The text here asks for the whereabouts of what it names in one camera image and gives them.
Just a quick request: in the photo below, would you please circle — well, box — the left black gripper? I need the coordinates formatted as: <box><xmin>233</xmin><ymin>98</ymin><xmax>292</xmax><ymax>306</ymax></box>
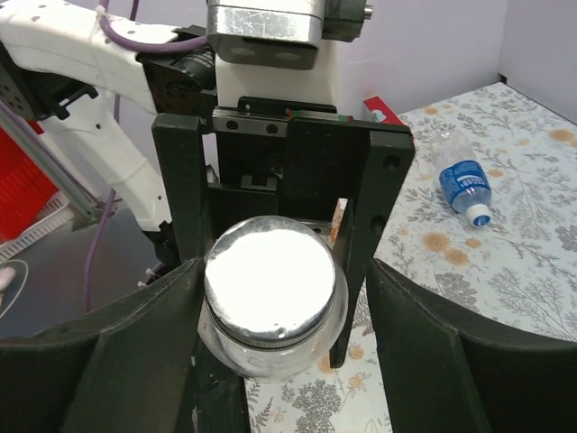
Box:
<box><xmin>152</xmin><ymin>97</ymin><xmax>415</xmax><ymax>368</ymax></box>

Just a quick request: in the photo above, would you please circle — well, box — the blue label water bottle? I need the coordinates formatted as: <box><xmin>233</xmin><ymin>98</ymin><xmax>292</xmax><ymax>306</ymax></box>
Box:
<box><xmin>430</xmin><ymin>130</ymin><xmax>492</xmax><ymax>227</ymax></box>

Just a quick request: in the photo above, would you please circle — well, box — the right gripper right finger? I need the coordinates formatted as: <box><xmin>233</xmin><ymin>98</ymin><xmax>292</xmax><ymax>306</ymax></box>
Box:
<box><xmin>366</xmin><ymin>259</ymin><xmax>576</xmax><ymax>432</ymax></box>

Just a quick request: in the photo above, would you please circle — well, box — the silver jar lid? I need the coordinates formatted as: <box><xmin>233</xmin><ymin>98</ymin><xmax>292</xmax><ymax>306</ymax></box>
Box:
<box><xmin>205</xmin><ymin>216</ymin><xmax>336</xmax><ymax>349</ymax></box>

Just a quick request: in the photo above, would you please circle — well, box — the clear jar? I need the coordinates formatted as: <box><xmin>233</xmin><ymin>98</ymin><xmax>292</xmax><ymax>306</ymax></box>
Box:
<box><xmin>198</xmin><ymin>269</ymin><xmax>348</xmax><ymax>382</ymax></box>

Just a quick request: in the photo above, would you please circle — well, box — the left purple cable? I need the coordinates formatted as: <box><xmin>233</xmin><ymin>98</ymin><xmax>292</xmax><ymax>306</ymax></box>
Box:
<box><xmin>0</xmin><ymin>0</ymin><xmax>211</xmax><ymax>312</ymax></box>

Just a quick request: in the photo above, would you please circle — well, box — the red toothpaste box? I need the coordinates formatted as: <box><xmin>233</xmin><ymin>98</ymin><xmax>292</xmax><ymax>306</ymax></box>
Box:
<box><xmin>363</xmin><ymin>96</ymin><xmax>404</xmax><ymax>125</ymax></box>

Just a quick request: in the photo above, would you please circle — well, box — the orange juice bottle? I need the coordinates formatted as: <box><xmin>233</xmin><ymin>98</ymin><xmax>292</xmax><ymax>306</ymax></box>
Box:
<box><xmin>330</xmin><ymin>198</ymin><xmax>348</xmax><ymax>245</ymax></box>

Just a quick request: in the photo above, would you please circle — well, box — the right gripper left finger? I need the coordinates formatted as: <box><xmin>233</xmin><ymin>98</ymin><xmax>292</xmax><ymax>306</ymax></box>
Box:
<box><xmin>0</xmin><ymin>259</ymin><xmax>208</xmax><ymax>433</ymax></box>

